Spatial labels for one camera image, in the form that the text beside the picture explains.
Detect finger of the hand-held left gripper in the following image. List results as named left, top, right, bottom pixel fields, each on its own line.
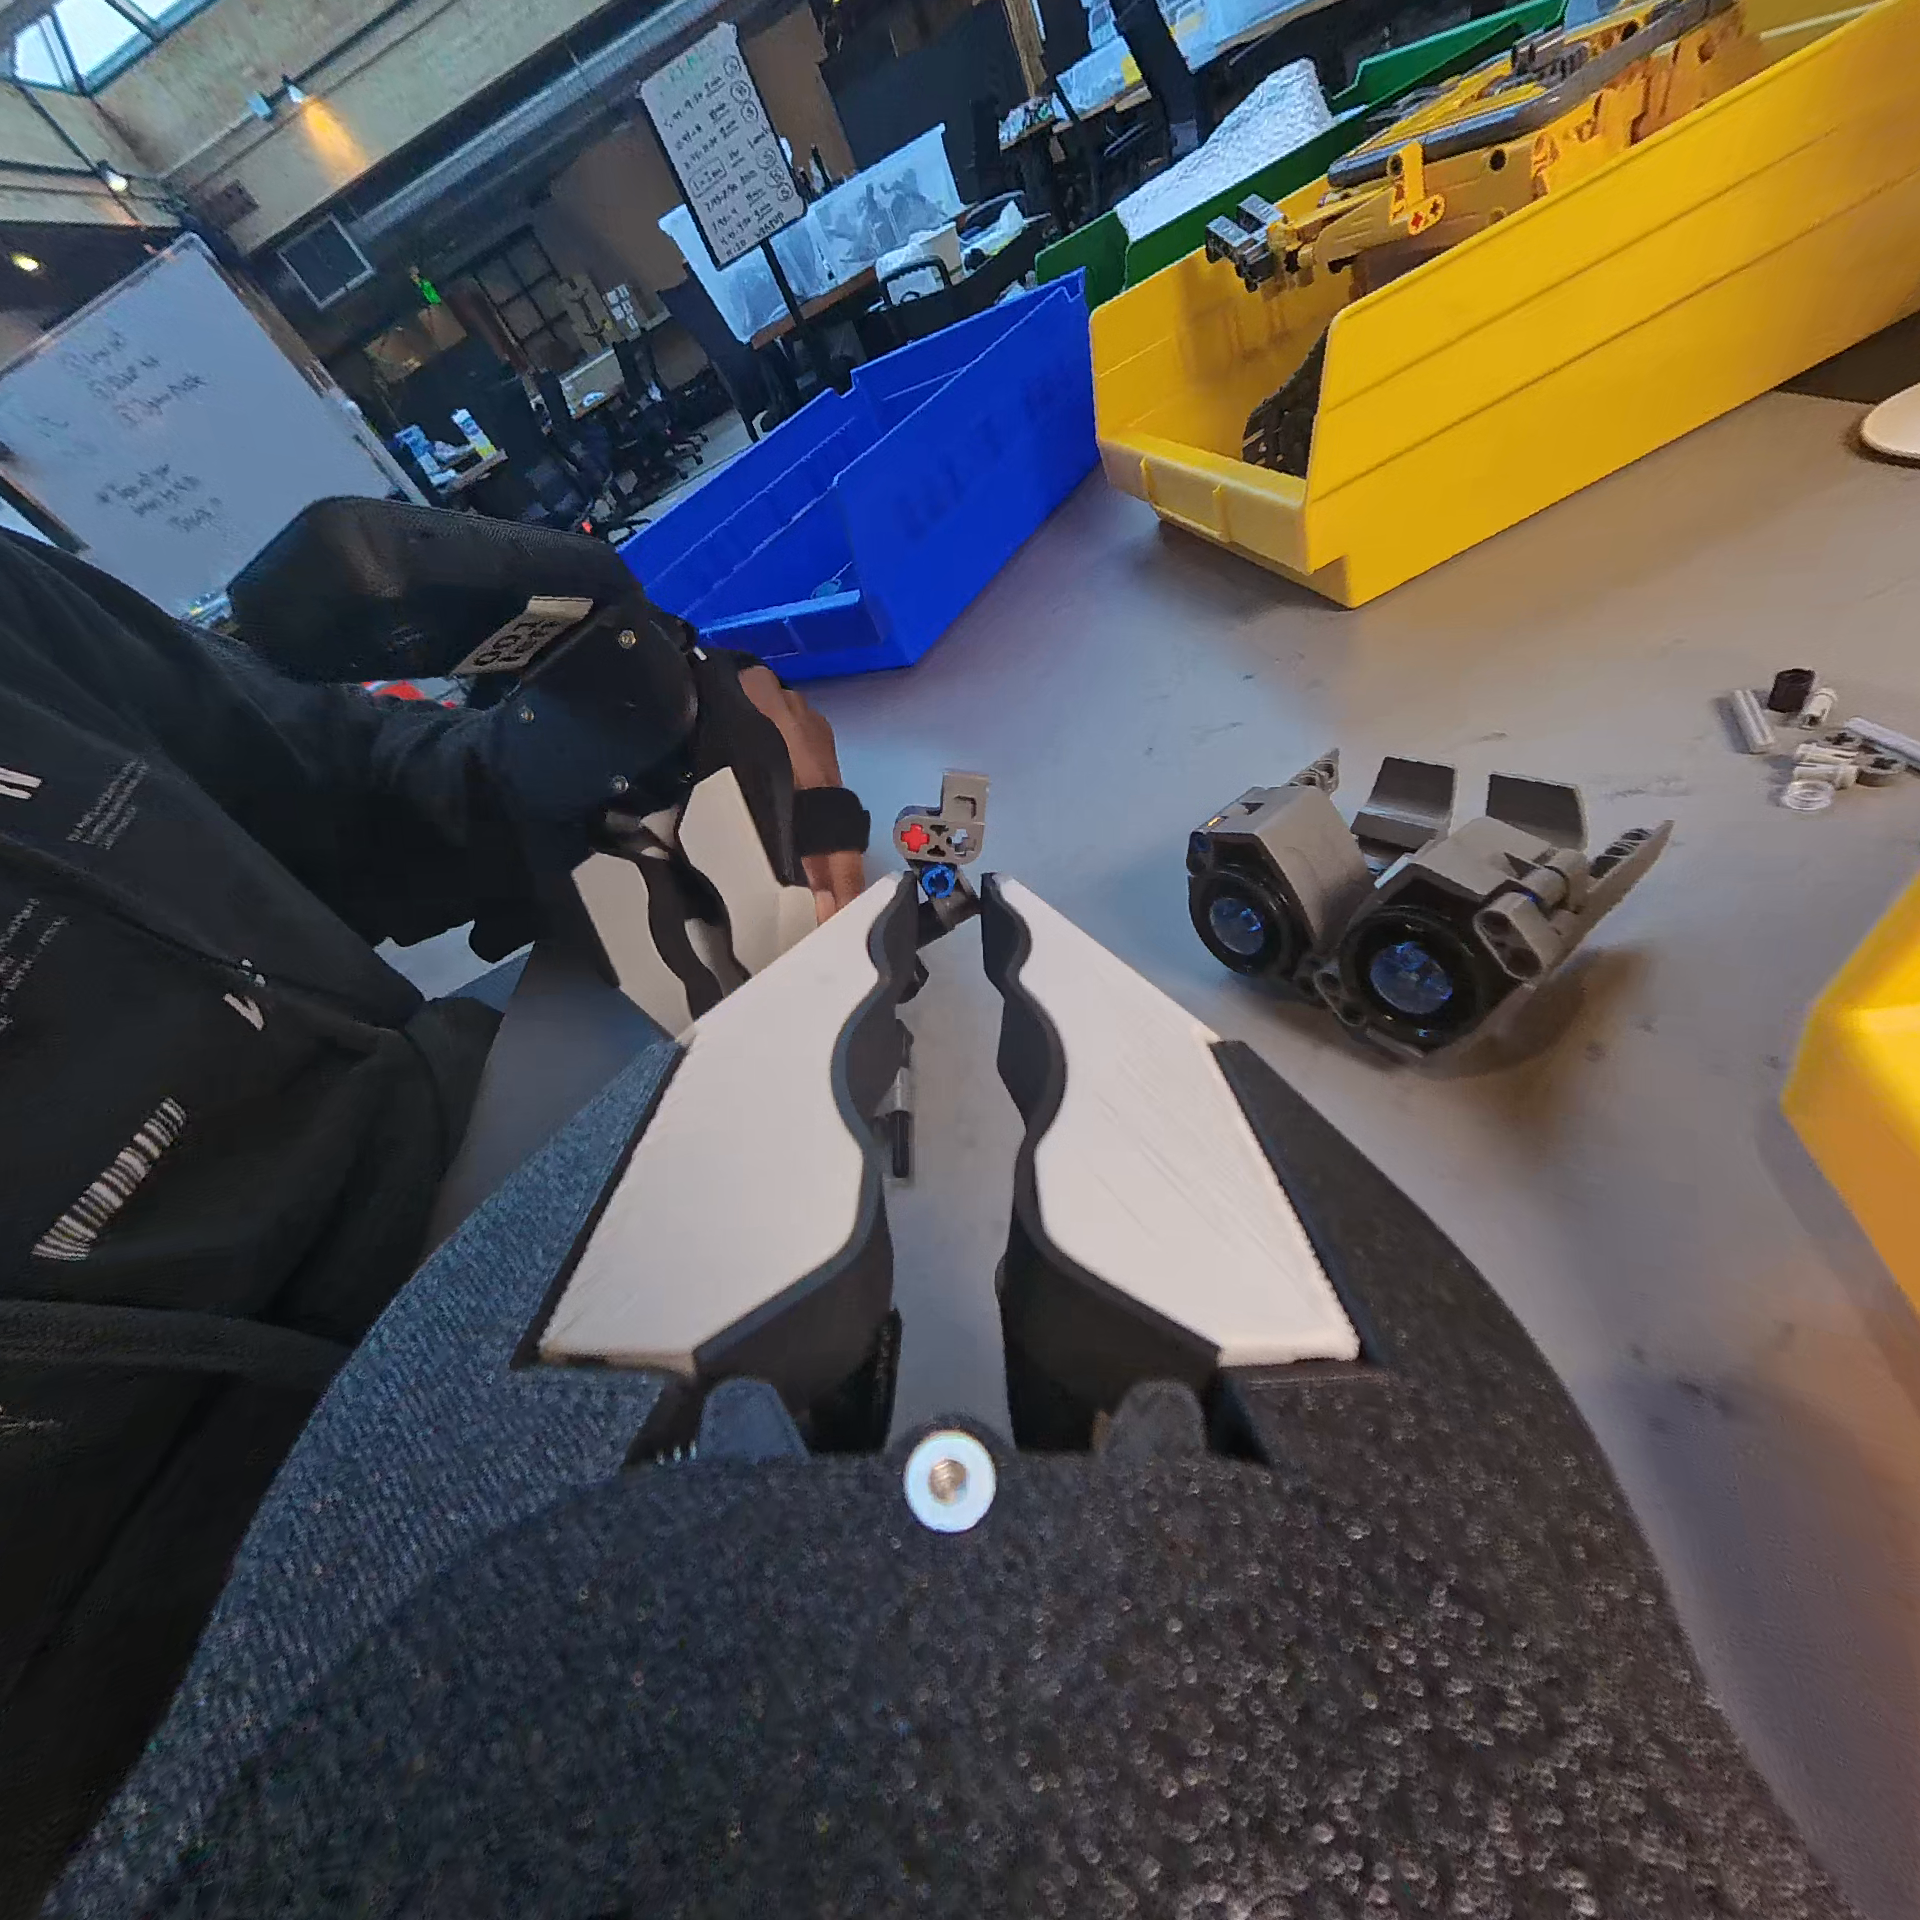
left=573, top=814, right=733, bottom=1040
left=681, top=767, right=821, bottom=992

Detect yellow toy bulldozer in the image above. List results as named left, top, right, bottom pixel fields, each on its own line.
left=1205, top=0, right=1772, bottom=473

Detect white plastic container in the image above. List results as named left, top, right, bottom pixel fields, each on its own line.
left=810, top=125, right=962, bottom=280

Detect green storage bin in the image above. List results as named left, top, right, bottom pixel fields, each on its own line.
left=1033, top=0, right=1569, bottom=309

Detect large whiteboard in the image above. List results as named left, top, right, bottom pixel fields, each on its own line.
left=0, top=232, right=421, bottom=618

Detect black brick assembly coloured pins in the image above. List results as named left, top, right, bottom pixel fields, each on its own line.
left=892, top=767, right=1000, bottom=905

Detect grey twin engine brick model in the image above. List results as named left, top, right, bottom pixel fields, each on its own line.
left=1184, top=749, right=1674, bottom=1069

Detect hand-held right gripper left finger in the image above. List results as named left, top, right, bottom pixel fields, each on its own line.
left=536, top=873, right=919, bottom=1454

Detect grey desk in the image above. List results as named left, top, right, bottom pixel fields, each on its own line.
left=433, top=351, right=1920, bottom=1920

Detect small brick parts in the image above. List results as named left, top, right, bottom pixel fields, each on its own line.
left=1724, top=666, right=1920, bottom=811

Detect small whiteboard on stand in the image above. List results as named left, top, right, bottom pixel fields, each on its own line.
left=640, top=22, right=807, bottom=377

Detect black office chair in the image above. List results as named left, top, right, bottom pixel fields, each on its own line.
left=531, top=322, right=707, bottom=520

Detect skylight window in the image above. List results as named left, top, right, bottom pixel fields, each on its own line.
left=0, top=0, right=198, bottom=91

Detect person's left hand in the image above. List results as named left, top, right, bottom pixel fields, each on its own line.
left=733, top=660, right=871, bottom=930

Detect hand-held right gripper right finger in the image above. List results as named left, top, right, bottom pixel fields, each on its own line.
left=981, top=872, right=1364, bottom=1454

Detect white foam block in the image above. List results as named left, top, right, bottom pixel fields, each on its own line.
left=1116, top=59, right=1337, bottom=242

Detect blue storage bin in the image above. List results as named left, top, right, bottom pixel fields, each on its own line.
left=617, top=269, right=1104, bottom=683

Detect yellow storage bin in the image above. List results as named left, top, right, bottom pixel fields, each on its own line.
left=1782, top=876, right=1920, bottom=1277
left=1090, top=0, right=1920, bottom=610

